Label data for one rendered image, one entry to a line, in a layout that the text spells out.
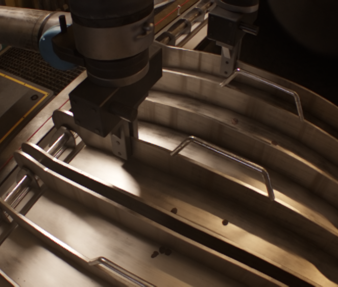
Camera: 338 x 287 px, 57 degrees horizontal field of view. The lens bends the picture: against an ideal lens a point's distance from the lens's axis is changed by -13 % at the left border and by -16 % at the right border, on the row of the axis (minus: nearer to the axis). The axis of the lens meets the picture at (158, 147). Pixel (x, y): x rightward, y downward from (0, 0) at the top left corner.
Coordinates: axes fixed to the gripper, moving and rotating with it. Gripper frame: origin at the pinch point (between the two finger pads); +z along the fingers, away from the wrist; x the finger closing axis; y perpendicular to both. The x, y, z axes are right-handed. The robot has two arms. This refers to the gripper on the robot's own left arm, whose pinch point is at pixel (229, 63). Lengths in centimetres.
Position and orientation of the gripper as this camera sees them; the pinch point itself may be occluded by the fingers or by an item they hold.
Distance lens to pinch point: 64.7
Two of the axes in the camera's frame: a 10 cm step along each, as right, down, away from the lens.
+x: 5.1, -6.6, 5.5
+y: 8.6, 3.9, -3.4
